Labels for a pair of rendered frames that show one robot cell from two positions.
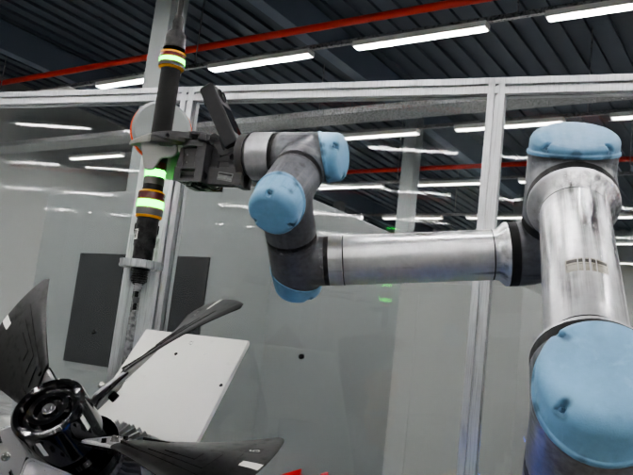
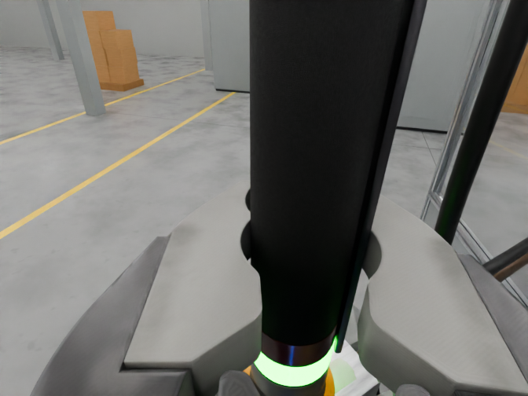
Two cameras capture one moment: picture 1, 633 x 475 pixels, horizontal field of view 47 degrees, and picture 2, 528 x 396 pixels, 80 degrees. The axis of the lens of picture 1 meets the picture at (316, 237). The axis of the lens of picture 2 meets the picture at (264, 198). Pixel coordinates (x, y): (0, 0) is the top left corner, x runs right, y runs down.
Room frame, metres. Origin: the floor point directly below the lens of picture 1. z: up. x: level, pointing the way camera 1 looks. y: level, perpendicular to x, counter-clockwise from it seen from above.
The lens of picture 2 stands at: (1.14, 0.20, 1.73)
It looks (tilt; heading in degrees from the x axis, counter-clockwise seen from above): 31 degrees down; 72
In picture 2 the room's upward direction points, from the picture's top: 1 degrees clockwise
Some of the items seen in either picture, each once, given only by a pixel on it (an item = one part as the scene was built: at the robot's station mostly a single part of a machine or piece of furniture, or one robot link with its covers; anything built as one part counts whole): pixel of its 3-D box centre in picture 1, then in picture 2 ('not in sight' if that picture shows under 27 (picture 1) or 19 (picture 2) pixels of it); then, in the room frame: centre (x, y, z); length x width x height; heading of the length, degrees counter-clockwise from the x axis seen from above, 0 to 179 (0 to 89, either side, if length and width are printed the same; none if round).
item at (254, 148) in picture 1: (263, 156); not in sight; (1.12, 0.10, 1.64); 0.08 x 0.05 x 0.08; 158
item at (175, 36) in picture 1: (159, 146); not in sight; (1.18, 0.28, 1.66); 0.04 x 0.04 x 0.46
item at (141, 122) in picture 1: (161, 132); not in sight; (1.88, 0.44, 1.88); 0.17 x 0.15 x 0.16; 68
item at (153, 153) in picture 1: (151, 153); (219, 294); (1.15, 0.28, 1.64); 0.09 x 0.03 x 0.06; 78
